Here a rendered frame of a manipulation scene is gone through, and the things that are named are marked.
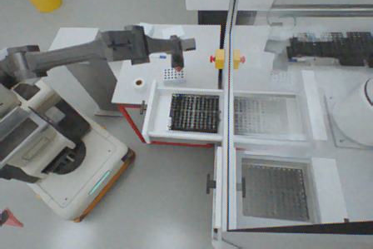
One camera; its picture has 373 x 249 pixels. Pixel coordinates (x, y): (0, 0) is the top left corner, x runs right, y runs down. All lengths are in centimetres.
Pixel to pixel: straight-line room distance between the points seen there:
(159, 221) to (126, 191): 35
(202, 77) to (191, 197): 95
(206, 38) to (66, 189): 136
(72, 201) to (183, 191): 77
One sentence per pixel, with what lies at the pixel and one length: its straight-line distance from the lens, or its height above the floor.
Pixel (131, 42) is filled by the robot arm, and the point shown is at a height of 134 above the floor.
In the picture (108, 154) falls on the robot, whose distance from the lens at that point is 170.
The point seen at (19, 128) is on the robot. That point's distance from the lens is 106.
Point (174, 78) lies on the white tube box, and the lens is 123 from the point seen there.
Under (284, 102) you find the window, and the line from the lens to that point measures 26.
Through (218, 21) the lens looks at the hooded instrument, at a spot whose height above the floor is 70.
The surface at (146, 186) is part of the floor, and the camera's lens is 185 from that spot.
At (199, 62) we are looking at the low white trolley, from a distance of 135.
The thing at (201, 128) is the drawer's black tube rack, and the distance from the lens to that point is 96.
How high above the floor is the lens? 177
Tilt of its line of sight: 62 degrees down
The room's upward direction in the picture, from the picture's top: 9 degrees counter-clockwise
